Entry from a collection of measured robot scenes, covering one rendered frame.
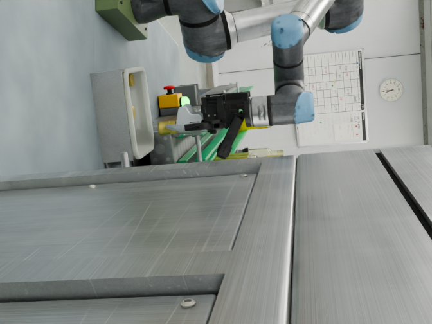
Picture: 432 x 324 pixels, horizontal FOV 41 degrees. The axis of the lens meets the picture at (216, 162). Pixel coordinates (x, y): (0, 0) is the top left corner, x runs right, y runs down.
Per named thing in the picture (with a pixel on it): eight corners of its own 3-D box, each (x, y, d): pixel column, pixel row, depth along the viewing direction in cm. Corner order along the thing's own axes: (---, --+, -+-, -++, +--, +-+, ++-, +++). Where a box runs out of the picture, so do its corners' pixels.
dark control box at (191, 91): (175, 107, 226) (197, 105, 224) (173, 87, 224) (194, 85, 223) (180, 105, 234) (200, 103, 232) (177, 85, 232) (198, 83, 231)
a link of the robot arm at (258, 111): (270, 123, 145) (269, 128, 137) (252, 125, 146) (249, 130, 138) (267, 94, 144) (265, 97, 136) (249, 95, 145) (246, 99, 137)
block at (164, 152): (150, 166, 160) (174, 164, 159) (145, 133, 158) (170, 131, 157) (153, 164, 164) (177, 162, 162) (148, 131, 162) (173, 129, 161)
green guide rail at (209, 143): (178, 164, 164) (206, 162, 162) (177, 161, 163) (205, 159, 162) (241, 101, 333) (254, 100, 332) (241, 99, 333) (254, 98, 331)
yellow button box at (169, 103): (159, 116, 199) (179, 114, 198) (156, 94, 198) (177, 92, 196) (163, 114, 206) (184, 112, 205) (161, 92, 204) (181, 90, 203)
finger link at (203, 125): (184, 121, 144) (219, 118, 143) (185, 128, 144) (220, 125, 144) (184, 124, 139) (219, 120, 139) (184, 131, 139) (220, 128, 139)
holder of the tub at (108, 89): (105, 184, 143) (135, 182, 142) (89, 73, 138) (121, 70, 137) (126, 169, 160) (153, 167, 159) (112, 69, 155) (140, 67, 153)
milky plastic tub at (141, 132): (104, 163, 142) (138, 161, 141) (91, 72, 138) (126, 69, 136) (125, 150, 159) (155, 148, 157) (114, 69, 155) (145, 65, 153)
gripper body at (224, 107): (202, 94, 146) (250, 90, 144) (206, 128, 148) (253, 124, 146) (197, 98, 139) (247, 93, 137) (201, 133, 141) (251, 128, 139)
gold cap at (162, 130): (157, 122, 144) (173, 121, 143) (160, 120, 147) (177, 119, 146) (159, 136, 144) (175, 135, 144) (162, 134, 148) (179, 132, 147)
